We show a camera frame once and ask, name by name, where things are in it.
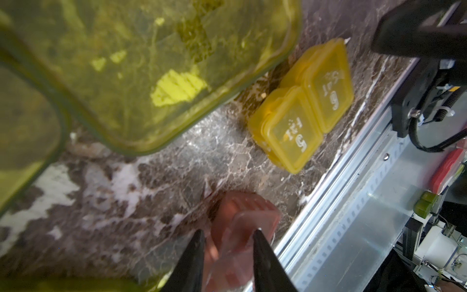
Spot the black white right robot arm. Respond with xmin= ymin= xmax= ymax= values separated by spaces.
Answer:
xmin=371 ymin=1 xmax=467 ymax=153

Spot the aluminium front rail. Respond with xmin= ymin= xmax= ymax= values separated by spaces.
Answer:
xmin=274 ymin=56 xmax=446 ymax=292

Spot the small dark red pillbox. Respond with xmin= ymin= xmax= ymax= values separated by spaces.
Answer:
xmin=202 ymin=192 xmax=282 ymax=292

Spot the white pillbox green lid front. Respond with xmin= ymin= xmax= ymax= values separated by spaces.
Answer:
xmin=1 ymin=270 xmax=173 ymax=292

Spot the small yellow pillbox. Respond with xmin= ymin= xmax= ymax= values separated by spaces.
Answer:
xmin=248 ymin=38 xmax=355 ymax=174

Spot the white pillbox green lid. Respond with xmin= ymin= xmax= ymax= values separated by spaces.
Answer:
xmin=1 ymin=270 xmax=173 ymax=292
xmin=1 ymin=1 xmax=302 ymax=155
xmin=1 ymin=64 xmax=71 ymax=213

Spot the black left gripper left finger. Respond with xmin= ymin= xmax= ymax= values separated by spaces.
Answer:
xmin=160 ymin=229 xmax=206 ymax=292

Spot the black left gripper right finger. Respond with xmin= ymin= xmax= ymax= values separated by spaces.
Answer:
xmin=252 ymin=229 xmax=297 ymax=292

